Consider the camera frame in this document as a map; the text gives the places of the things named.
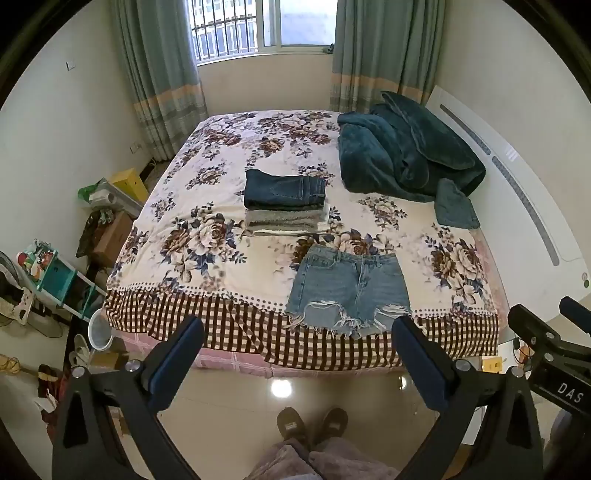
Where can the brown cardboard box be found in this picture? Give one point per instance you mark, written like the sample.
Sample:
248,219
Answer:
113,237

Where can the small teal pillow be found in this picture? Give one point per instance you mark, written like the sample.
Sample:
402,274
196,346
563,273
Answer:
457,205

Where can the white headboard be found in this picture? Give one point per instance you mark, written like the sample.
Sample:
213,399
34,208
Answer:
508,138

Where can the person's slipper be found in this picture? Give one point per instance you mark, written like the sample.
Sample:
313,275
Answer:
334,422
291,424

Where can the teal storage rack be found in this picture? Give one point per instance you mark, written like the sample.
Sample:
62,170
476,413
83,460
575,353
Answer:
53,272

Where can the folded dark blue jeans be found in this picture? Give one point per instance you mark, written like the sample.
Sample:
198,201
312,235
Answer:
281,189

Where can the person's left leg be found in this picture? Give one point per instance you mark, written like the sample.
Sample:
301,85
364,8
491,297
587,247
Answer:
286,461

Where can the person's left slipper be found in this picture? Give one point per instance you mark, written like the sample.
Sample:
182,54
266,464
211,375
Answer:
291,424

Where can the white mesh waste basket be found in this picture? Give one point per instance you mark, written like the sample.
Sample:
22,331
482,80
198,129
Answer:
100,330

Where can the folded grey pants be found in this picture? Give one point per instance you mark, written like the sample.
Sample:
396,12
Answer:
286,220

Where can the small yellow box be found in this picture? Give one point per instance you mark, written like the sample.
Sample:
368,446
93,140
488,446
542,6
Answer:
491,364

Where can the dark cloth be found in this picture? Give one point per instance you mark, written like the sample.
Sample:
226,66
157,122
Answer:
87,233

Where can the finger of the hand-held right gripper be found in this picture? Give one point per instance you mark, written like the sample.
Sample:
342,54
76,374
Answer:
531,323
577,314

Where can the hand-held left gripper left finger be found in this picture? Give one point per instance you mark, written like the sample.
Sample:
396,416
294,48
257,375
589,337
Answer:
178,364

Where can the green and white bags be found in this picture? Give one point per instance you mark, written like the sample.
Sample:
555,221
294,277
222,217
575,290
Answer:
104,196

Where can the light blue denim shorts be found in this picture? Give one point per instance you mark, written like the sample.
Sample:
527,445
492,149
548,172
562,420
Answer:
346,286

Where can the person's right slipper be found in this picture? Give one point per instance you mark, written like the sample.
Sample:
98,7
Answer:
334,422

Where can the white shoes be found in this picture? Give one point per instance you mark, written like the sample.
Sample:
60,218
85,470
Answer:
81,353

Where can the person's leg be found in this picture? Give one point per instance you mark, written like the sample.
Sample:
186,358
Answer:
286,461
351,461

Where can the teal fleece blanket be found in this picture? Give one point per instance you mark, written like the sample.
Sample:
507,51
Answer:
397,147

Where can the barred window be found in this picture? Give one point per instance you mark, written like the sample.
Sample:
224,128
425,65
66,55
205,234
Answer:
258,27

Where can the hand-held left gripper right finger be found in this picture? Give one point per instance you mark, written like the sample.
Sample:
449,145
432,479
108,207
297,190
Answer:
418,369

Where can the person's right leg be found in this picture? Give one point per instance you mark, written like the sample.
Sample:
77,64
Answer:
351,461

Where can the floral checkered bed sheet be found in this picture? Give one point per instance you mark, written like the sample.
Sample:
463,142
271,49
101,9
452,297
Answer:
207,194

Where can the red cloth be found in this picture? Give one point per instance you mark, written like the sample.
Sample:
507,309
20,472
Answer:
51,392

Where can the green striped curtain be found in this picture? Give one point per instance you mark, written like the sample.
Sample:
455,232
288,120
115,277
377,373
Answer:
383,46
157,69

